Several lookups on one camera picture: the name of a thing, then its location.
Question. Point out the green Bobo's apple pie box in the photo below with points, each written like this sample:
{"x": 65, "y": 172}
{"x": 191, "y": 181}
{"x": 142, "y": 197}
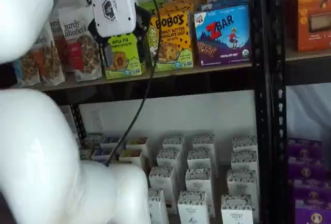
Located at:
{"x": 124, "y": 63}
{"x": 155, "y": 4}

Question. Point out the yellow small granola box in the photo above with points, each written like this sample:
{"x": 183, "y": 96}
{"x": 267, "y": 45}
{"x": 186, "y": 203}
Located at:
{"x": 137, "y": 141}
{"x": 132, "y": 154}

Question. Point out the white organic pantry box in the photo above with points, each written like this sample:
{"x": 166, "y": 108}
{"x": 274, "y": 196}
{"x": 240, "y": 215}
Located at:
{"x": 236, "y": 211}
{"x": 241, "y": 182}
{"x": 168, "y": 156}
{"x": 173, "y": 141}
{"x": 244, "y": 160}
{"x": 244, "y": 143}
{"x": 192, "y": 208}
{"x": 163, "y": 182}
{"x": 200, "y": 158}
{"x": 157, "y": 208}
{"x": 199, "y": 182}
{"x": 203, "y": 141}

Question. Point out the purely elizabeth granola bag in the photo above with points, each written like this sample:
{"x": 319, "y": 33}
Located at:
{"x": 55, "y": 32}

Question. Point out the white cartons group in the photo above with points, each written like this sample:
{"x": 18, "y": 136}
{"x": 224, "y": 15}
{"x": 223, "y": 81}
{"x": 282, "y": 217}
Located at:
{"x": 219, "y": 177}

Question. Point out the wooden shelf board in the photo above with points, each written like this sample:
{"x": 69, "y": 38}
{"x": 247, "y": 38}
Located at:
{"x": 181, "y": 72}
{"x": 310, "y": 56}

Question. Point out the black metal shelving rack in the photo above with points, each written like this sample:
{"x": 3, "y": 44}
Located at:
{"x": 262, "y": 105}
{"x": 278, "y": 131}

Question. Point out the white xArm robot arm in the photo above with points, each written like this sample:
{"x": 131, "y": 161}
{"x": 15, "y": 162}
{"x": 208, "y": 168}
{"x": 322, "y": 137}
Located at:
{"x": 38, "y": 156}

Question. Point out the purple snack box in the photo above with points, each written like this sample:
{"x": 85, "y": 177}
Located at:
{"x": 306, "y": 163}
{"x": 313, "y": 194}
{"x": 310, "y": 176}
{"x": 305, "y": 147}
{"x": 313, "y": 216}

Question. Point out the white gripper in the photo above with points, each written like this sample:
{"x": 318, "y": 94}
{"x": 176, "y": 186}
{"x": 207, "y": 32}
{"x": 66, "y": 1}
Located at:
{"x": 113, "y": 6}

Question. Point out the white plastic sheet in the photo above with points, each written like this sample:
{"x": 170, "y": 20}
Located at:
{"x": 307, "y": 110}

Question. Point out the green small granola box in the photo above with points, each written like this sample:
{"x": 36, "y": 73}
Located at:
{"x": 91, "y": 140}
{"x": 86, "y": 154}

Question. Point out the blue small granola box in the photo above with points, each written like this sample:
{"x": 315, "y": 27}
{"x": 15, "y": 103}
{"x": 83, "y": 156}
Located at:
{"x": 110, "y": 141}
{"x": 102, "y": 154}

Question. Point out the orange snack box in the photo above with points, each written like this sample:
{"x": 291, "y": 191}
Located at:
{"x": 310, "y": 40}

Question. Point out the orange label granola bag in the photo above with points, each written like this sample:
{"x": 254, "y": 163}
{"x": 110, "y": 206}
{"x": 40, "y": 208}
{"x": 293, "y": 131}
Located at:
{"x": 49, "y": 61}

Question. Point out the red label granola bag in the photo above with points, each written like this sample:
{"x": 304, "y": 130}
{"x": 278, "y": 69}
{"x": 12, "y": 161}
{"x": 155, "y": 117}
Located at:
{"x": 77, "y": 53}

